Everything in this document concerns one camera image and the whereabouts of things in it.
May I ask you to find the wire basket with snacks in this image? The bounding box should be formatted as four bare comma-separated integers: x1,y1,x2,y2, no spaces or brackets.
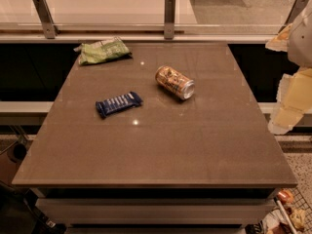
245,188,312,234

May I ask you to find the metal railing bracket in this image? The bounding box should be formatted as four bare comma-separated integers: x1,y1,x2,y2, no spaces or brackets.
280,0,309,31
32,0,59,39
164,0,176,40

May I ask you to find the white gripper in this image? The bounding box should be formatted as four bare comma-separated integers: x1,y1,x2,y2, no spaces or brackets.
265,6,312,135

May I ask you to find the middle metal railing bracket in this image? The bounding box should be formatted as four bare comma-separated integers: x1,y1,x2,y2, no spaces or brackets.
164,0,176,40

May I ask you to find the right metal railing bracket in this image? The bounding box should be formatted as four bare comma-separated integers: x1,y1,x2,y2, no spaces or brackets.
280,0,309,31

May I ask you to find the green chip bag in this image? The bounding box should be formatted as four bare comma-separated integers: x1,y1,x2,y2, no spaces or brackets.
74,37,131,65

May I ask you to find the blue snack bar wrapper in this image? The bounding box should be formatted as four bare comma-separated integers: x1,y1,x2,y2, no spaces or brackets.
96,92,143,118

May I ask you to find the orange soda can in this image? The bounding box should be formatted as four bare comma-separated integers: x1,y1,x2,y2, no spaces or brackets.
155,65,195,100

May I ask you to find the left metal railing bracket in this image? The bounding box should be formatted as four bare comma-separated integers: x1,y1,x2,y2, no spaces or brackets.
32,0,59,39

